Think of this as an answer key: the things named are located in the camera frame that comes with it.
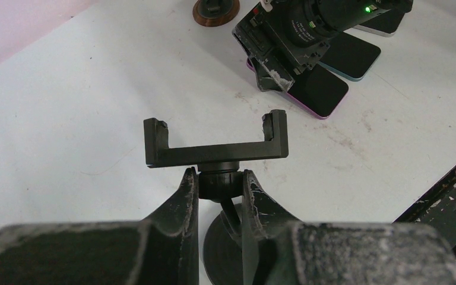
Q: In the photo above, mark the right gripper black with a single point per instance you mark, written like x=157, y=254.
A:
x=268, y=41

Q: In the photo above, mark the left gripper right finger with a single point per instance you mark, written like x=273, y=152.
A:
x=278, y=248

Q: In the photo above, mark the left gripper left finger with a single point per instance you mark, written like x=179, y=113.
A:
x=114, y=251

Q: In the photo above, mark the black phone pink case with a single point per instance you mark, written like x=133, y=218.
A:
x=318, y=92

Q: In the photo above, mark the small teal phone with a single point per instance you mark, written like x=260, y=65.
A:
x=350, y=57

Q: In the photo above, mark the black phone stand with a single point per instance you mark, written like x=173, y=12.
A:
x=219, y=214

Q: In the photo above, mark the black smartphone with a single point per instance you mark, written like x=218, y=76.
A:
x=383, y=25

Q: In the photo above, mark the brown round phone stand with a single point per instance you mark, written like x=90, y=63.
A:
x=214, y=13

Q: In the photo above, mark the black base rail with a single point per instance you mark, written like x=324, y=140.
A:
x=436, y=208

